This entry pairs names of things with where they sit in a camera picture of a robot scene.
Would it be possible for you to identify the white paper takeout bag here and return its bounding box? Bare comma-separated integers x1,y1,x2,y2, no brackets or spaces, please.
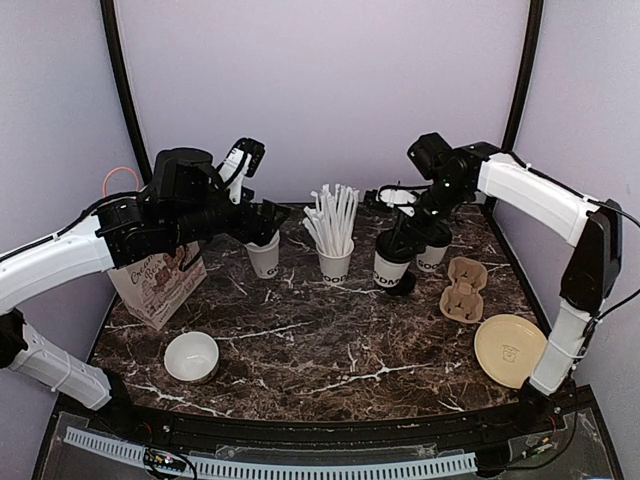
107,242,207,330

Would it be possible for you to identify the white cup holding straws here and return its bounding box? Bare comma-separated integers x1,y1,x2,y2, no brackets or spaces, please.
317,239,354,286

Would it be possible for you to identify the black corner frame post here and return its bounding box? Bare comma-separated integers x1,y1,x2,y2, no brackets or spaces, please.
99,0,152,184

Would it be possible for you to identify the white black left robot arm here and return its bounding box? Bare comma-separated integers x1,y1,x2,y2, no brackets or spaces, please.
1,138,290,436

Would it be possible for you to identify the black coffee cup lid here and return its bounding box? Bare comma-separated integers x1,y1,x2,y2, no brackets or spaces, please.
426,222,453,248

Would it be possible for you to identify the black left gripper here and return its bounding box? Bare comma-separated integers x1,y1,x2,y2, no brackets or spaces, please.
166,180,290,247

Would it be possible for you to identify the brown cardboard cup carrier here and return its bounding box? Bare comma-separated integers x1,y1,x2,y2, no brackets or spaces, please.
439,257,488,324

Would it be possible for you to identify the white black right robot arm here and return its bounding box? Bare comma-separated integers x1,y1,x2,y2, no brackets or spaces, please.
390,133,623,396

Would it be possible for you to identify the stack of black cup lids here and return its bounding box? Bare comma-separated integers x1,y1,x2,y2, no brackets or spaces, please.
388,271,416,296

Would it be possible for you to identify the white slotted cable duct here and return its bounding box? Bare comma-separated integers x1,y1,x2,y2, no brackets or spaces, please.
63,427,478,479

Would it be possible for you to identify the bundle of white wrapped straws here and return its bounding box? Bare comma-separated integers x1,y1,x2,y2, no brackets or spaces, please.
302,183,360,257

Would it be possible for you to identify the white paper coffee cup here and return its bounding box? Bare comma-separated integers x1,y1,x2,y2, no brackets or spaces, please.
416,246,448,273

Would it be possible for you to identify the white ceramic bowl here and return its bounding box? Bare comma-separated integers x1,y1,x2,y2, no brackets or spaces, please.
164,331,220,384

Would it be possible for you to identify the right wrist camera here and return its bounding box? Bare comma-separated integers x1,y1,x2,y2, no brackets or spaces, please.
363,186,417,209

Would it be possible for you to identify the black right frame post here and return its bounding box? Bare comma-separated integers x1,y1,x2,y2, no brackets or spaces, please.
501,0,544,152

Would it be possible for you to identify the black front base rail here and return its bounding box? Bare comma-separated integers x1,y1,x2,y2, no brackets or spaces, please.
49,387,601,466

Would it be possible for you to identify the cream yellow plate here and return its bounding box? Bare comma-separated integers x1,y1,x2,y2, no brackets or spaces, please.
474,314,547,389

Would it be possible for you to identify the stack of white paper cups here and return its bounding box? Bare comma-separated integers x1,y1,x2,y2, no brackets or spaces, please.
245,231,280,279

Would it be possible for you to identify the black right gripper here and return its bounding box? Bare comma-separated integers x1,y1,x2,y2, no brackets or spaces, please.
388,178,470,257

